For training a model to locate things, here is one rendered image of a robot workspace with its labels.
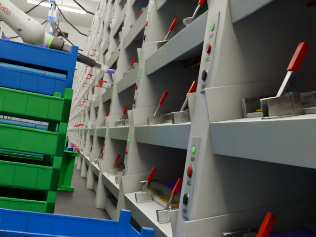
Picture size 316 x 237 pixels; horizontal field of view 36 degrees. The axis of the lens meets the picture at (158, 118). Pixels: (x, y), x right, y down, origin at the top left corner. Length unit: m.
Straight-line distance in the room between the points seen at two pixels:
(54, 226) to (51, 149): 0.21
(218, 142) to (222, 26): 0.18
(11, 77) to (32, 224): 0.58
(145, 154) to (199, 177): 0.70
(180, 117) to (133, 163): 0.47
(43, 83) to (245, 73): 0.85
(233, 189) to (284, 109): 0.22
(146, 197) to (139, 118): 0.27
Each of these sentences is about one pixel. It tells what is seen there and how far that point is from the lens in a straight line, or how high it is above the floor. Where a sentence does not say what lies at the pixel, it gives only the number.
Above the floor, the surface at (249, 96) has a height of 0.39.
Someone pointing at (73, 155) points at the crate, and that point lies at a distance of 2.56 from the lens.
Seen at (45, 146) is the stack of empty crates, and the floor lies 0.26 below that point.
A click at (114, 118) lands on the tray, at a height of 0.39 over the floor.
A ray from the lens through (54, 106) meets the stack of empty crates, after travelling 1.14.
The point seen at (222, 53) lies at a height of 0.45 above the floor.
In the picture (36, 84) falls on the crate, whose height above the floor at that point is 0.42.
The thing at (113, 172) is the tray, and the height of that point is 0.17.
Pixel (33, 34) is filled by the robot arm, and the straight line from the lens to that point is 2.26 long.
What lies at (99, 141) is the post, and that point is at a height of 0.27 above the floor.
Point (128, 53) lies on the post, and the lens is 2.12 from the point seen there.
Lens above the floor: 0.30
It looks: 3 degrees up
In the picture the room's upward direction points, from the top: 9 degrees clockwise
